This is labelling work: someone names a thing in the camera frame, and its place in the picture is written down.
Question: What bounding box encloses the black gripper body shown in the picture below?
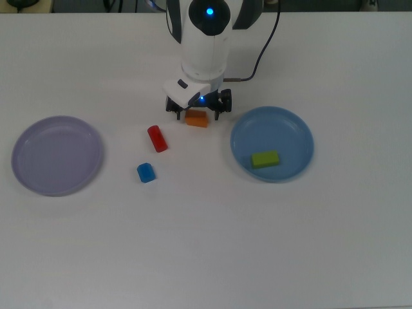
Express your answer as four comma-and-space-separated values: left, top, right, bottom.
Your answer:
188, 87, 223, 112

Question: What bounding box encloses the orange rectangular block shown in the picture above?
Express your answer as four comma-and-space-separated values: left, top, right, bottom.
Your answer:
184, 109, 209, 129

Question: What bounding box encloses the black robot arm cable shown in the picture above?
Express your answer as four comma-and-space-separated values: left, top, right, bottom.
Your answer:
224, 0, 281, 82

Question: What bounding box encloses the dark rounded background object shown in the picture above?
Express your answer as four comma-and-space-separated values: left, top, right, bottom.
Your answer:
6, 0, 39, 9

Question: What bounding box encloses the blue plate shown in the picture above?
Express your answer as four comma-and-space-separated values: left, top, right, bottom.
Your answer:
230, 106, 315, 183

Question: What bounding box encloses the red cylinder block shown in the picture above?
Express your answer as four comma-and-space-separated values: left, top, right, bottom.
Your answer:
147, 124, 169, 153

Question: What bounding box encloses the purple plate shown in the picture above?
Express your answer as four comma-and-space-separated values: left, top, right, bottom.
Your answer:
11, 115, 105, 197

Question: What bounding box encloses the green rectangular block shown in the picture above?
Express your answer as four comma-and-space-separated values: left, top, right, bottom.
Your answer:
250, 150, 280, 169

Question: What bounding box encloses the small blue block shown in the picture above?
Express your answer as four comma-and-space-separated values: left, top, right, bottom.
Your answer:
136, 162, 156, 184

